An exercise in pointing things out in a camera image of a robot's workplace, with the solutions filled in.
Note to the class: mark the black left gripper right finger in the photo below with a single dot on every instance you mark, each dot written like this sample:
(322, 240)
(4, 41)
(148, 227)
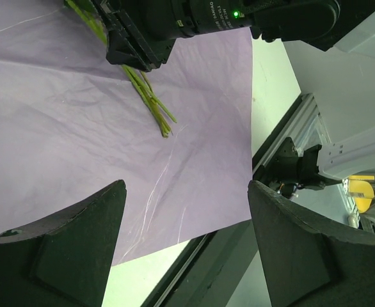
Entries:
(308, 259)

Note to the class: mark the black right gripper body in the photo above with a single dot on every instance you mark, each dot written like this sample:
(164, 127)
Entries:
(129, 41)

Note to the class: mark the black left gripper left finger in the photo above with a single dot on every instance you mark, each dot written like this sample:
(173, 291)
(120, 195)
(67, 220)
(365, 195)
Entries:
(63, 259)

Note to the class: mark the pink and purple wrapping paper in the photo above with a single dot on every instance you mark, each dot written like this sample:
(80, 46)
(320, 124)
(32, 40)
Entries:
(71, 124)

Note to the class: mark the peach flower bunch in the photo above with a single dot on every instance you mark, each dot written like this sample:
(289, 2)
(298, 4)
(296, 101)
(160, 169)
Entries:
(138, 80)

